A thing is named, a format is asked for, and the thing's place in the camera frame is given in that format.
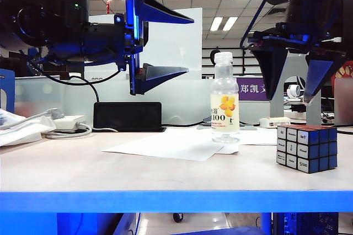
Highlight white power adapter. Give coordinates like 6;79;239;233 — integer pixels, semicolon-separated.
54;115;87;131

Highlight blue metal bookend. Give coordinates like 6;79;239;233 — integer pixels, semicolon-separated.
0;68;17;114

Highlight grey plug with cable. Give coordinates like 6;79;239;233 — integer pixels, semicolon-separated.
0;108;66;131

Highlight black power cable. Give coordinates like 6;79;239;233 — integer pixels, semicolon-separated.
68;74;100;105

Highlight blue white red Rubik's cube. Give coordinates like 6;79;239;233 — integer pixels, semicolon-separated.
276;124;339;174

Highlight white paper sheet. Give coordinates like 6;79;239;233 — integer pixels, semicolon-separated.
237;129;279;147
101;129;239;163

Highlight black chair headrest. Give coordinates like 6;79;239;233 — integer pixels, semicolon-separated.
210;49;222;66

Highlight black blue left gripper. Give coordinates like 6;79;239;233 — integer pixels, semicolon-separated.
82;0;195;97

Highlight white coiled cable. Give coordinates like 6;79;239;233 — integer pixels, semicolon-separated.
44;123;119;140

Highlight small white desk fan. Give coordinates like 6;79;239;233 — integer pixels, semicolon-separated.
286;85;301;100

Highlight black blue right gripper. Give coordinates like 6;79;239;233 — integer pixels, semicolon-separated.
247;2;348;106

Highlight purple name sign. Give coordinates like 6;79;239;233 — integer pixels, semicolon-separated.
236;77;269;102

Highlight grey metal bookend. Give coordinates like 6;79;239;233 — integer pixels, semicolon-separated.
269;52;323;131

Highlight white translucent board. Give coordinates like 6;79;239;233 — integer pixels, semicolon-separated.
88;8;204;81

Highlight dark left arm cable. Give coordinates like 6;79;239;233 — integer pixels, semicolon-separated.
27;60;122;86

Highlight blue flag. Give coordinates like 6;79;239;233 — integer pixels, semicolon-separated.
26;47;42;66

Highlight black rectangular box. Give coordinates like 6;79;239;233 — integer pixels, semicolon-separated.
93;102;168;133

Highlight red patterned cushion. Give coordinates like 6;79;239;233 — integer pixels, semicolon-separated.
330;61;353;89

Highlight thick black cable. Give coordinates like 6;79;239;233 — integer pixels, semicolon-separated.
336;124;353;136

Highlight frosted glass desk partition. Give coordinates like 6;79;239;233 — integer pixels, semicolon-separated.
15;76;271;125

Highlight pink translucent panel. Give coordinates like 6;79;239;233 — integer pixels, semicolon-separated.
333;78;353;126

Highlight clear plastic document bag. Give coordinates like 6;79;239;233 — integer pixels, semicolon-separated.
0;109;57;148

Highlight black wall shelf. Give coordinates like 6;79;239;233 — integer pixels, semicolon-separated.
202;46;265;76

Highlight small white charger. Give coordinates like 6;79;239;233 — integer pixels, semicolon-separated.
259;117;292;130

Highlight black monitor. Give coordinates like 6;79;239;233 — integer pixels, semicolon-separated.
319;0;353;100

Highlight blue metal table frame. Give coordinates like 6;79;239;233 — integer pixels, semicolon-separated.
0;191;353;235

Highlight clear plastic drink bottle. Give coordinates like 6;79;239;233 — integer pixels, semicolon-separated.
211;52;240;144

